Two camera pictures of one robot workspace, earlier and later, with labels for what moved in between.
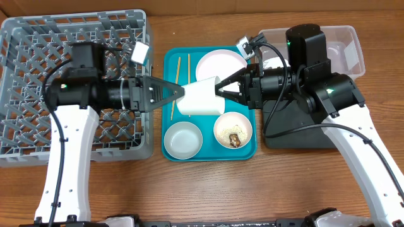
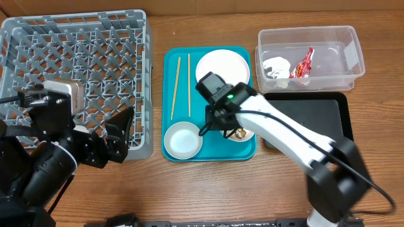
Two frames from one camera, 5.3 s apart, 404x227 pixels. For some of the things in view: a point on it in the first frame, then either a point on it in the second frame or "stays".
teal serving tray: [203, 125] stays
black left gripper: [145, 93] to [117, 140]
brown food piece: [234, 140] to [240, 133]
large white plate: [221, 63] stays
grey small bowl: [183, 140] stays
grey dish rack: [32, 47] stays
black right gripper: [253, 96] to [209, 115]
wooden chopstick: [176, 82] stays
